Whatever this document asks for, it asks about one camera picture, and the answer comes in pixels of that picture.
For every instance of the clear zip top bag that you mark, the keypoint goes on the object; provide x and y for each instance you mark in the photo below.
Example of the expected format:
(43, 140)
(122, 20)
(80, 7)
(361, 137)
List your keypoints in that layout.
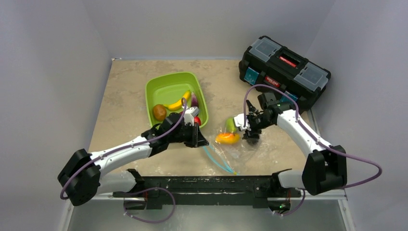
(241, 158)

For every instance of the aluminium frame rail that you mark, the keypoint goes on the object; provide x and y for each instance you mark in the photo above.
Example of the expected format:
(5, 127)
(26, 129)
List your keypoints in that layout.
(325, 212)

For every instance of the green plastic tray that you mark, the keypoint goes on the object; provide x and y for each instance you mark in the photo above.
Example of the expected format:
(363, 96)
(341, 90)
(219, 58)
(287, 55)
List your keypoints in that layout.
(169, 89)

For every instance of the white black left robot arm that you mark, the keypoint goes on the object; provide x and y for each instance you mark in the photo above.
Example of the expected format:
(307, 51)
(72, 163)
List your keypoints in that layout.
(81, 176)

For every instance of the dark fake fruit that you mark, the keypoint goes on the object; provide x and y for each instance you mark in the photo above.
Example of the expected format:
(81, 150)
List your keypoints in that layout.
(253, 140)

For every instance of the red fake apple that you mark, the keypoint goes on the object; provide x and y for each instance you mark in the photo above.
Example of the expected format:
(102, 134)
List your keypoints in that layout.
(197, 120)

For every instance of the black toolbox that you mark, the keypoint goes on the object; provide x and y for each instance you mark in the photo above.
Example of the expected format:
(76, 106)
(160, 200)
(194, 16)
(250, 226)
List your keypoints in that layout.
(267, 62)

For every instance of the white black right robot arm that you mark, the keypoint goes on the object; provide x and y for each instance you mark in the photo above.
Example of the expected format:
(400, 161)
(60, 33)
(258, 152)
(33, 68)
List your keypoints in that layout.
(324, 170)

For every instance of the purple fake eggplant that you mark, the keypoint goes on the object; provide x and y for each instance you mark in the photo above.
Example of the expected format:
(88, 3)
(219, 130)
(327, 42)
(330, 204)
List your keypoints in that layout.
(194, 101)

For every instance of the green fake pear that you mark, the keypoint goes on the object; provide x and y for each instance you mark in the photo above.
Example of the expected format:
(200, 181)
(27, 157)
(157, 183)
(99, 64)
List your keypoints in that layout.
(230, 126)

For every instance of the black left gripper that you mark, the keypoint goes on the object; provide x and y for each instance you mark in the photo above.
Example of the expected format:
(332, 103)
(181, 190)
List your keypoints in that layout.
(197, 139)

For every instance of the orange fake mango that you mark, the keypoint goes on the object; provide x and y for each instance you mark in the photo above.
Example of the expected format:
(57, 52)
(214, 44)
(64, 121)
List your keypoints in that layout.
(227, 138)

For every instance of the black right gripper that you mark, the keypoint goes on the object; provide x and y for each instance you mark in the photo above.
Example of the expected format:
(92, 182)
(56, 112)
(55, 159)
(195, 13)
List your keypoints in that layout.
(252, 121)

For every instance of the brown fake kiwi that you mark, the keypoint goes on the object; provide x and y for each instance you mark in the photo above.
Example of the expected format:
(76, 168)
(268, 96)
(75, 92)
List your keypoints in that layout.
(159, 112)

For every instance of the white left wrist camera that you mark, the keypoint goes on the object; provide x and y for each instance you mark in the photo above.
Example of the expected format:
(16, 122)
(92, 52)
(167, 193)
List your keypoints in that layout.
(190, 114)

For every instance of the yellow fake banana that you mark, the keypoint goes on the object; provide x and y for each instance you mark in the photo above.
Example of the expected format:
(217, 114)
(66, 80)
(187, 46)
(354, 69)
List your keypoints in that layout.
(177, 105)

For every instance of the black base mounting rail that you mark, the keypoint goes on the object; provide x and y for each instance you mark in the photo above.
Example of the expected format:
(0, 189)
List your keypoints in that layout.
(254, 191)

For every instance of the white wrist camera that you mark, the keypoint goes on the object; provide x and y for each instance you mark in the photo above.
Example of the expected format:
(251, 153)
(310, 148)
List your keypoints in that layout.
(190, 114)
(241, 122)

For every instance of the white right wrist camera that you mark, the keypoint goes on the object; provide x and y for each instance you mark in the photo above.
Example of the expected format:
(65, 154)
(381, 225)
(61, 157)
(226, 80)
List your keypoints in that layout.
(241, 122)

